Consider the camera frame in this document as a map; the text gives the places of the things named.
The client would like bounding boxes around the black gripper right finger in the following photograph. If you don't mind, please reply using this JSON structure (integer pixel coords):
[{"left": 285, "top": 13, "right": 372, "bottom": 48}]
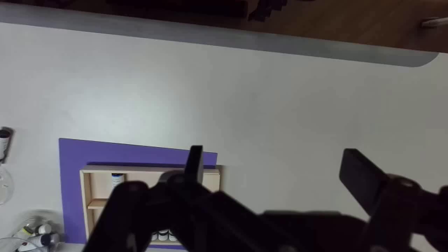
[{"left": 339, "top": 146, "right": 448, "bottom": 252}]

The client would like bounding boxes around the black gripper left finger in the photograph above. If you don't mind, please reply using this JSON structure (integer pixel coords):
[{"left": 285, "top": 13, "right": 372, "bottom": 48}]
[{"left": 82, "top": 144, "right": 299, "bottom": 252}]

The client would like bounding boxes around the small black capped bottle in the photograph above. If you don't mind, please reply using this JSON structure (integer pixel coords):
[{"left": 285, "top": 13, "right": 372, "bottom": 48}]
[{"left": 0, "top": 124, "right": 15, "bottom": 163}]

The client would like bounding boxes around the wooden tray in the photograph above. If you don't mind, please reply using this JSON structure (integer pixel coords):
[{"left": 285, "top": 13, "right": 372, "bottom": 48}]
[{"left": 78, "top": 163, "right": 224, "bottom": 247}]

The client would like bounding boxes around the purple mat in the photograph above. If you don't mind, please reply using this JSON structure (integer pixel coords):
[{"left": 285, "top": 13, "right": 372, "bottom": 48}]
[{"left": 57, "top": 137, "right": 220, "bottom": 246}]

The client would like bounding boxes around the grey desk partition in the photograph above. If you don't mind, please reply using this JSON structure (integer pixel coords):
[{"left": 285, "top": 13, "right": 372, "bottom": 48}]
[{"left": 0, "top": 2, "right": 439, "bottom": 67}]

